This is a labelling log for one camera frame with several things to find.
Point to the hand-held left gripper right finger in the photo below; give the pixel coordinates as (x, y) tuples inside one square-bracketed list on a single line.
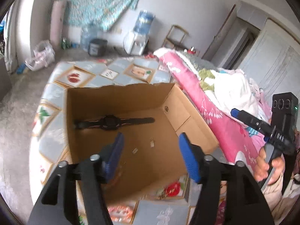
[(189, 159)]

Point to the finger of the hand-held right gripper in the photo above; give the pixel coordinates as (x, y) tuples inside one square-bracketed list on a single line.
[(253, 120)]

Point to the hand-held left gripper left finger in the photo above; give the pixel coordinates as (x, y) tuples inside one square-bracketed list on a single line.
[(114, 157)]

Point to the dark wristwatch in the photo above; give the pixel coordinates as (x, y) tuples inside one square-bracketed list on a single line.
[(110, 123)]

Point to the brown cardboard box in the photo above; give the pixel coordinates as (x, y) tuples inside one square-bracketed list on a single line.
[(145, 131)]

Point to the person's right forearm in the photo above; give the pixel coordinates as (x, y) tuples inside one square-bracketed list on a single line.
[(281, 196)]

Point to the person's right hand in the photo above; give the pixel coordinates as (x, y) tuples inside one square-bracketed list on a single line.
[(261, 166)]

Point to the light blue cloth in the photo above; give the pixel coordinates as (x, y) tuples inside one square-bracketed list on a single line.
[(252, 131)]

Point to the small silver earring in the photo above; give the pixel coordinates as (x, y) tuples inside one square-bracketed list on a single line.
[(135, 150), (152, 143)]

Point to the white cloth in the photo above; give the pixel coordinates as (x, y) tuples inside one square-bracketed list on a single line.
[(234, 91)]

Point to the pink blanket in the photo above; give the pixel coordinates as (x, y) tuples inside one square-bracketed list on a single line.
[(199, 103)]

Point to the white wooden door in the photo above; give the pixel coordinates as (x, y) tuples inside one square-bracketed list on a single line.
[(274, 58)]

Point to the green patterned cloth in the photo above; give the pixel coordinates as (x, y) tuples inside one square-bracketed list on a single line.
[(206, 79)]

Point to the grey knit blanket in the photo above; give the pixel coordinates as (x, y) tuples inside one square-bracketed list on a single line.
[(199, 61)]

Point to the brown door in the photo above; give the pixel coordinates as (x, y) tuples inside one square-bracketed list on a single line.
[(222, 35)]

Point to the dark rice cooker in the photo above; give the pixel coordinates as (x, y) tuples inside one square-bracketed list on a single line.
[(97, 48)]

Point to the wooden chair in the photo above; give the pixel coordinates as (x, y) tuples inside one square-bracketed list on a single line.
[(175, 37)]

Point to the white water dispenser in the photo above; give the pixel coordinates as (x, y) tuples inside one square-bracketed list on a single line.
[(133, 42)]

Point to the clear water jug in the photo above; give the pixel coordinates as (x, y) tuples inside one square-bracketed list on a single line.
[(89, 36)]

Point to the green bottle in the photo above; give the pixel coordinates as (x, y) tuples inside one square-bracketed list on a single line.
[(64, 43)]

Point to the white plastic bag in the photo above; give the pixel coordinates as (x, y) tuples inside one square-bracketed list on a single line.
[(39, 56)]

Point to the grey board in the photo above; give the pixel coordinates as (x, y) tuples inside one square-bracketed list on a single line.
[(4, 79)]

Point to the rolled pink mat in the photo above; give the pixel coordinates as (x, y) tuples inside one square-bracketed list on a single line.
[(57, 23)]

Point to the pile of clothes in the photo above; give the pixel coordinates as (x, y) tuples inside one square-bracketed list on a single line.
[(2, 39)]

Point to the teal floral wall cloth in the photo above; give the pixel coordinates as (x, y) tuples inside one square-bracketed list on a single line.
[(98, 2)]

